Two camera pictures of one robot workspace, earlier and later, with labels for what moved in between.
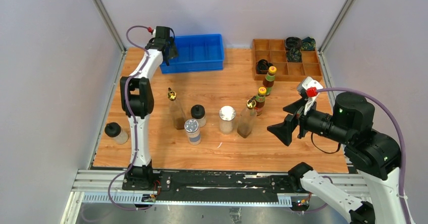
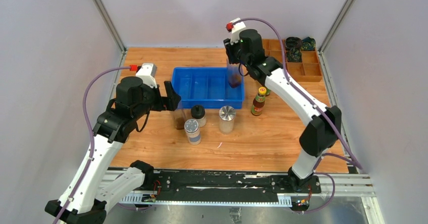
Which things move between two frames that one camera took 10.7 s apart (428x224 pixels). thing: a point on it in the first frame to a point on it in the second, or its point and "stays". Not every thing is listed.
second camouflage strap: x=309 y=44 stays
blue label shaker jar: x=192 y=127 stays
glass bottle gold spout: x=247 y=119 to x=235 y=79
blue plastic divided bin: x=195 y=53 to x=207 y=86
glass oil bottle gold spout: x=177 y=114 stays
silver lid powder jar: x=227 y=115 stays
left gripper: x=172 y=53 to x=169 y=103
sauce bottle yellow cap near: x=260 y=100 stays
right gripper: x=282 y=130 to x=230 y=48
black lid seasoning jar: x=198 y=112 stays
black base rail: x=219 y=184 stays
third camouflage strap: x=294 y=55 stays
